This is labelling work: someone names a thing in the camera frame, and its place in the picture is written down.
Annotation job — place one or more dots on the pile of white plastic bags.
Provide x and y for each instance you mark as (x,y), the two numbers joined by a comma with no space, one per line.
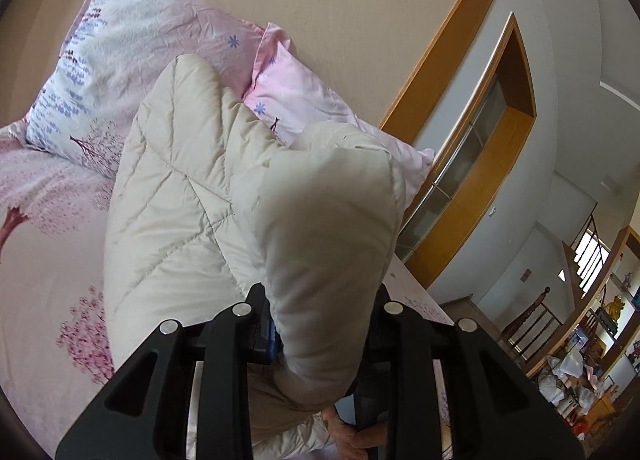
(567,380)

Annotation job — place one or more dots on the pink floral bed sheet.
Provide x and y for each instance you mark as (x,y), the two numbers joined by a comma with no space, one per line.
(40,265)

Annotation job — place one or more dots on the person's right hand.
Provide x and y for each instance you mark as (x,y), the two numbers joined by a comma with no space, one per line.
(350,440)

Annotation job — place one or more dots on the cream quilted down jacket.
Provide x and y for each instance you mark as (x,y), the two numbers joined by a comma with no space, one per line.
(200,190)

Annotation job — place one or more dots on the wooden display shelf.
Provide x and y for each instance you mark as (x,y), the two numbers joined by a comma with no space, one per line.
(600,340)

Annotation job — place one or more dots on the golden figurine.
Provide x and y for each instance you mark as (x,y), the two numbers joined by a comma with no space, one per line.
(614,309)

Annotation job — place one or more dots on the pink floral pillow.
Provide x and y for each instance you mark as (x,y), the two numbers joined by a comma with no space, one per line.
(305,95)

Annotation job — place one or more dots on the white floral pillow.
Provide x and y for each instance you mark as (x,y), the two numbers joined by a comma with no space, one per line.
(140,55)

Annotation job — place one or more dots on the dark wooden stair railing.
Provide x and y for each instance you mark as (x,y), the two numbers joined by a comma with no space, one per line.
(530,327)

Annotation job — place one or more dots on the wooden framed glass door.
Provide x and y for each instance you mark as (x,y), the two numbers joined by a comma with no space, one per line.
(450,240)

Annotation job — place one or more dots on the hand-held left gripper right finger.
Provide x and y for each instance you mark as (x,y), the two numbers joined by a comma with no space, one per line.
(405,345)

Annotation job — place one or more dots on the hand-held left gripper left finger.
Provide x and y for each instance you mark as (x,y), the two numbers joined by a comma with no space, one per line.
(225,340)

